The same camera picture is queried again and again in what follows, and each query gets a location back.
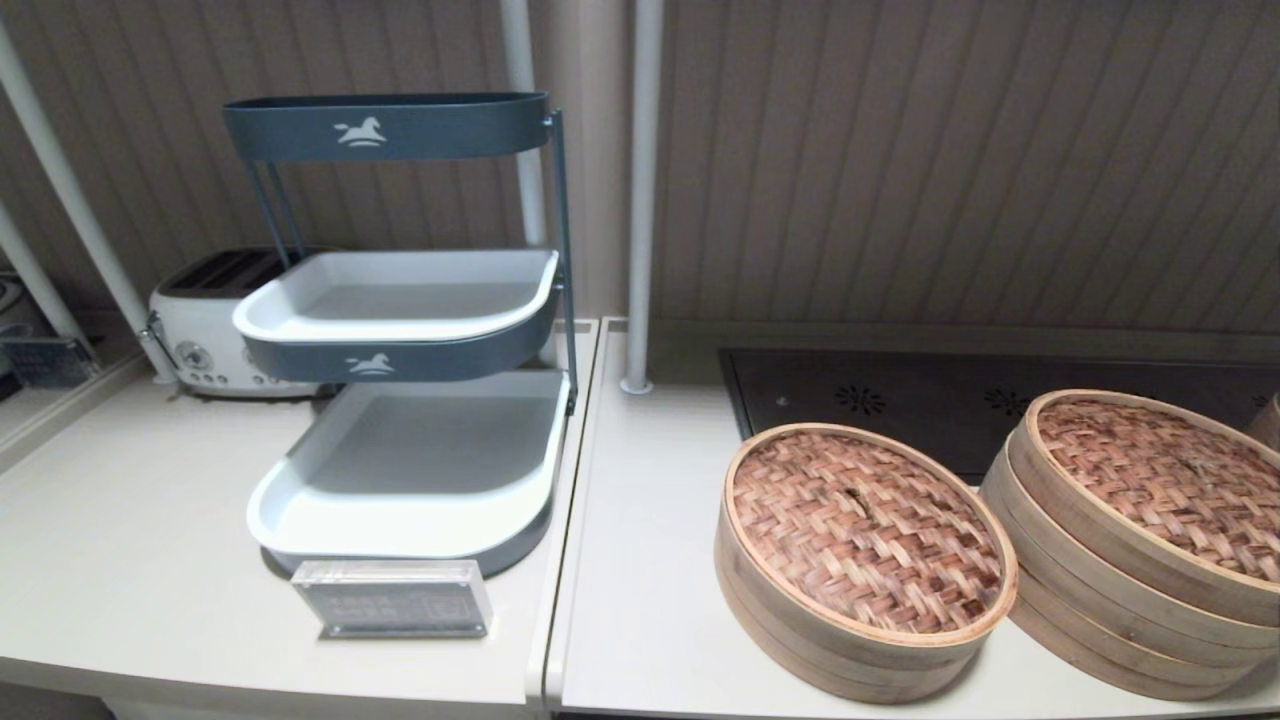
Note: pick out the bamboo steamer stack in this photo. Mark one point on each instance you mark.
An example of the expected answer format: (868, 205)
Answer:
(1270, 425)

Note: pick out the black glass induction cooktop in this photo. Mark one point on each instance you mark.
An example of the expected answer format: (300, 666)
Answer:
(900, 400)

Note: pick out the white retro toaster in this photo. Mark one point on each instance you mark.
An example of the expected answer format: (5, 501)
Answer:
(200, 320)

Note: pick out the three-tier blue kitchen rack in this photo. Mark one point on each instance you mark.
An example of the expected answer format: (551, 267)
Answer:
(390, 130)

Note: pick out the clear acrylic sign holder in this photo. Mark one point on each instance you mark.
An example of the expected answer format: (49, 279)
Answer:
(45, 362)
(395, 600)

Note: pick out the white metal pole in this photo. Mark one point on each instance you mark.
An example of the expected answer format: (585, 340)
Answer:
(60, 165)
(520, 50)
(645, 200)
(42, 285)

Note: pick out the woven bamboo steamer lid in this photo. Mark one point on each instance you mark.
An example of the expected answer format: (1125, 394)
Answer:
(860, 520)
(1150, 470)

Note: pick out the bamboo steamer basket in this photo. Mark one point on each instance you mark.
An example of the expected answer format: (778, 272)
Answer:
(1150, 610)
(850, 684)
(1150, 660)

